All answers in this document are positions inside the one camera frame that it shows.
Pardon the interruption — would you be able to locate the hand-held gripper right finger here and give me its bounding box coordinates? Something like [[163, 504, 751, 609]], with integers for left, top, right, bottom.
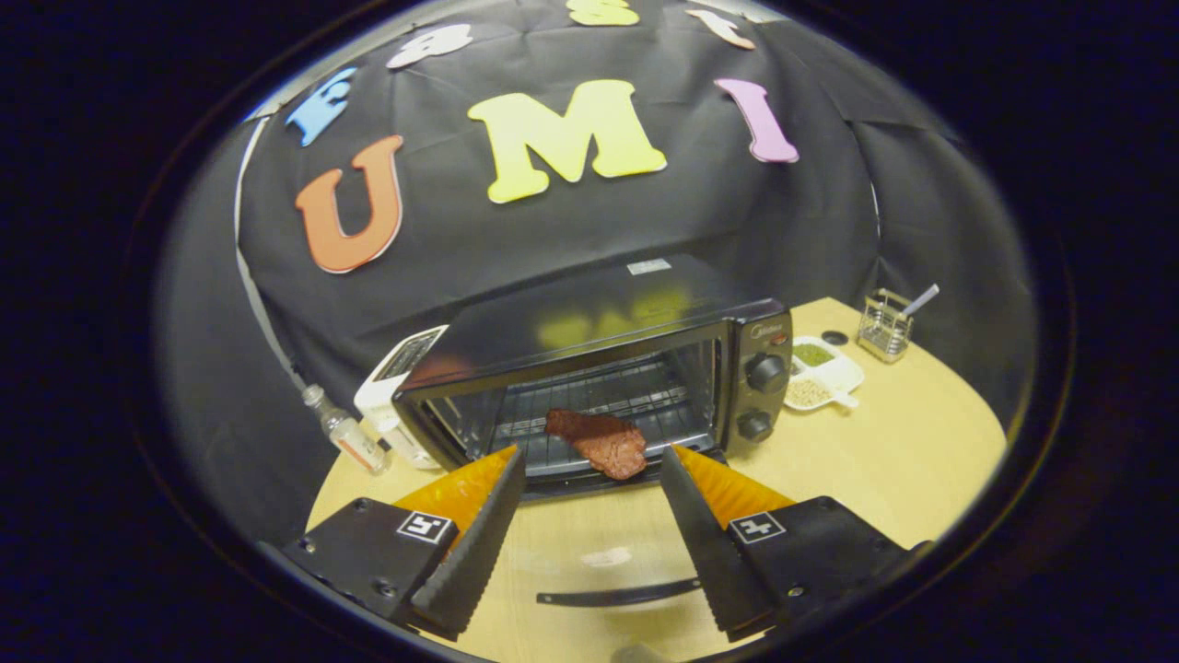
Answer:
[[660, 445, 927, 643]]

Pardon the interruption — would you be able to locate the black toaster oven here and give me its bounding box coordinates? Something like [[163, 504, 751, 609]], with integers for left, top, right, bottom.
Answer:
[[391, 255, 795, 609]]

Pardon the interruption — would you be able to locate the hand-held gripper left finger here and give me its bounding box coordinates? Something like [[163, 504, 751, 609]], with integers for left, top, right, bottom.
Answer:
[[281, 446, 527, 641]]

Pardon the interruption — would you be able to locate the wire mesh basket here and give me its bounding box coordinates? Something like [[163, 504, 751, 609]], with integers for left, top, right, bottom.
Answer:
[[858, 288, 915, 364]]

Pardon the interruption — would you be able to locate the white bread toaster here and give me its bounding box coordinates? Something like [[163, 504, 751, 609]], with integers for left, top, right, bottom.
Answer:
[[354, 324, 449, 471]]

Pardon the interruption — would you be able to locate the white divided dish with grains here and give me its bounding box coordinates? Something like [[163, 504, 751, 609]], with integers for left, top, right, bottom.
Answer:
[[785, 335, 866, 412]]

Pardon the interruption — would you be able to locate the clear bottle with orange label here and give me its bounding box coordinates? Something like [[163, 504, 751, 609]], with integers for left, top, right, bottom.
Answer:
[[302, 384, 391, 476]]

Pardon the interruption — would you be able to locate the red meat slice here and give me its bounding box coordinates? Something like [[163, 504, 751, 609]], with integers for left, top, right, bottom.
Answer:
[[545, 409, 648, 481]]

